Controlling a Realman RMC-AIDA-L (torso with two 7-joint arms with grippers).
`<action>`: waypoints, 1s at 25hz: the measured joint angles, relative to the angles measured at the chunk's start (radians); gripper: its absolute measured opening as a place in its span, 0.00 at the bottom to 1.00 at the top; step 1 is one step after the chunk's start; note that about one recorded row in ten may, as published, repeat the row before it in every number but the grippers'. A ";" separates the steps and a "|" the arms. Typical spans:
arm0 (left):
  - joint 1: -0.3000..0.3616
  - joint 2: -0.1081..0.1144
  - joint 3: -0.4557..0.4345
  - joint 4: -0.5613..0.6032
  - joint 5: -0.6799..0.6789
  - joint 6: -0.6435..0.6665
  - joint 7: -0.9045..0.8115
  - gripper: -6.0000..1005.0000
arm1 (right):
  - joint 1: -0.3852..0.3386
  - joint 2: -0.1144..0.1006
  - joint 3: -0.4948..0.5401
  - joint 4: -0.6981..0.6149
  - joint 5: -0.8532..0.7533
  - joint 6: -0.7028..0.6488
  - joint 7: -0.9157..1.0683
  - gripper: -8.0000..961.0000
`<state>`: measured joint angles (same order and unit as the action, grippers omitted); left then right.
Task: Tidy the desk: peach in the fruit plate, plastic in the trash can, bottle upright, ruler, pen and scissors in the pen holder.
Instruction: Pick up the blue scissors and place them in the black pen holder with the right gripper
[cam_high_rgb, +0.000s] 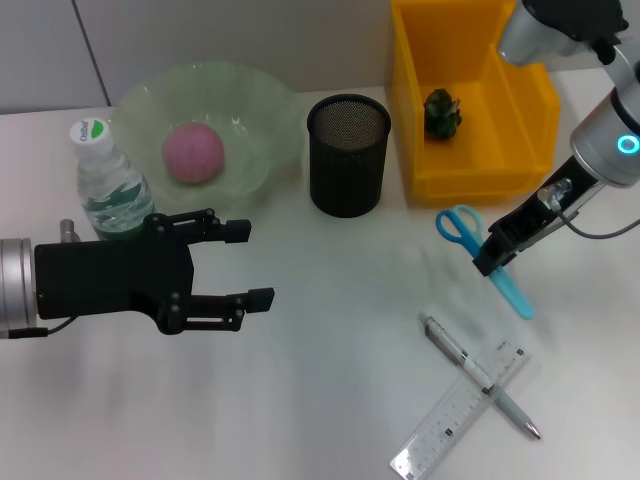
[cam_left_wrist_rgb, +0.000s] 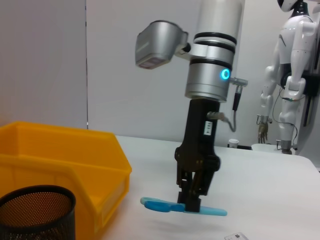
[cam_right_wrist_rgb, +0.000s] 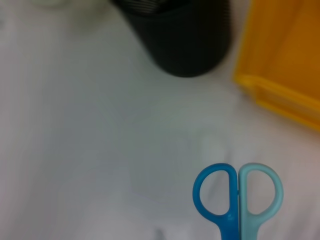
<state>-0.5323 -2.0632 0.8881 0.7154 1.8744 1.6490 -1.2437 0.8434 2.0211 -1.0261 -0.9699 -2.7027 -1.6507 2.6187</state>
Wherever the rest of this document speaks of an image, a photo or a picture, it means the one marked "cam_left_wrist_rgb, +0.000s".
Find blue scissors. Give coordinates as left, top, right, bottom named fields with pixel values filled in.
left=139, top=196, right=228, bottom=217

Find white black robot head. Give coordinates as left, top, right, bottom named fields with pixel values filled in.
left=276, top=0, right=311, bottom=13

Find yellow plastic bin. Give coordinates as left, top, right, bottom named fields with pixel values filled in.
left=0, top=121, right=133, bottom=240

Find transparent plastic ruler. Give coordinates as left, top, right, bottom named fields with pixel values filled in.
left=224, top=231, right=248, bottom=240

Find white humanoid robot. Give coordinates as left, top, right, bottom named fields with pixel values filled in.
left=257, top=12, right=320, bottom=155

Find grey right wrist cable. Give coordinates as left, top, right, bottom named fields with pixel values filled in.
left=206, top=76, right=249, bottom=133

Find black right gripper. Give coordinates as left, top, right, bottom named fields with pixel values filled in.
left=174, top=98, right=222, bottom=213

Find black robot support stand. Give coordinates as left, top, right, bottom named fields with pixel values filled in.
left=303, top=32, right=320, bottom=127

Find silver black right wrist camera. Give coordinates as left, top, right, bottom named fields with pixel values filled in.
left=135, top=20, right=191, bottom=69

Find black mesh pen holder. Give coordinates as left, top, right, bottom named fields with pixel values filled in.
left=0, top=184, right=77, bottom=240

